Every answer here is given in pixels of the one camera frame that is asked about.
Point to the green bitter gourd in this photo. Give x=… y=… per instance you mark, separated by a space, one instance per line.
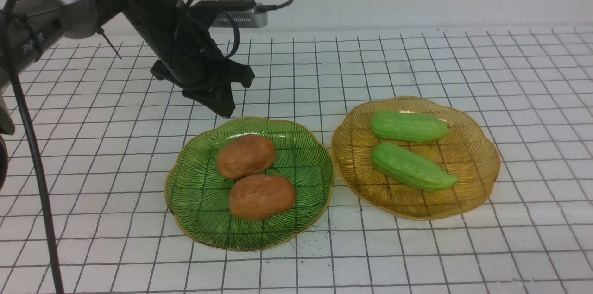
x=407 y=126
x=410 y=169

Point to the green glass plate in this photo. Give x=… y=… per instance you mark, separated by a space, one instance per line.
x=198 y=195

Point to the white grid tablecloth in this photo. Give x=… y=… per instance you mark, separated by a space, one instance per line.
x=109 y=134

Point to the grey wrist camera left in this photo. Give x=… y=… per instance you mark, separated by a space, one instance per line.
x=236 y=12

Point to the amber glass plate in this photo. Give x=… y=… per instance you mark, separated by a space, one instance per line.
x=465 y=153

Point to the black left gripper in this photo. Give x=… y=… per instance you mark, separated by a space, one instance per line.
x=193 y=60

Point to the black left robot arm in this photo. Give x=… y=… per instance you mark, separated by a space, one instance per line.
x=39 y=24

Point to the brown potato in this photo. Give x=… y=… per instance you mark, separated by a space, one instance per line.
x=245 y=156
x=258 y=197

